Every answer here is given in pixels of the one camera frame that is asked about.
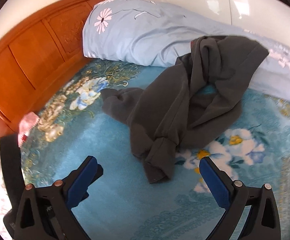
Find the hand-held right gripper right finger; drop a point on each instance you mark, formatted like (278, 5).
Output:
(216, 182)

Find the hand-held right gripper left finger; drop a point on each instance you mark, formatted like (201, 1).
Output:
(81, 180)

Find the dark grey pants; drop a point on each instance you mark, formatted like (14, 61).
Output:
(165, 105)

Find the pink cloth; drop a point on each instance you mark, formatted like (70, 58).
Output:
(28, 123)

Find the blue floral blanket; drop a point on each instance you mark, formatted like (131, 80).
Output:
(109, 135)

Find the orange wooden headboard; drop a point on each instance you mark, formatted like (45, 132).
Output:
(34, 55)

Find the light blue floral duvet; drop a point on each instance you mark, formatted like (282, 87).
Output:
(134, 35)

